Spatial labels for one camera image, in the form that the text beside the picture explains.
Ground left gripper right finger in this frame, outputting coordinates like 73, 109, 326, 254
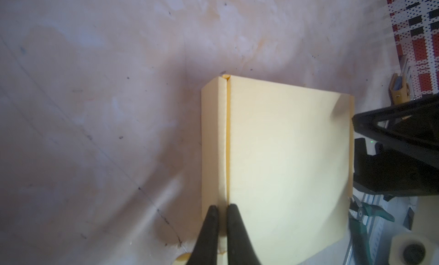
226, 204, 261, 265

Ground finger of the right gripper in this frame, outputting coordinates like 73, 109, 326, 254
352, 94, 439, 169

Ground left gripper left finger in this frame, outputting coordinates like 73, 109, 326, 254
187, 205, 220, 265

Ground yellow paper box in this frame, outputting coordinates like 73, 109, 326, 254
201, 75, 354, 265

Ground green handled pliers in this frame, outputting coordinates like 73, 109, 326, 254
349, 195, 394, 265

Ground yellow card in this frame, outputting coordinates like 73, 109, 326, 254
389, 73, 410, 105

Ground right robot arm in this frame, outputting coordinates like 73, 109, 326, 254
349, 94, 439, 265

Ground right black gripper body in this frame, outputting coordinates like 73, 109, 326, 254
353, 138, 439, 196

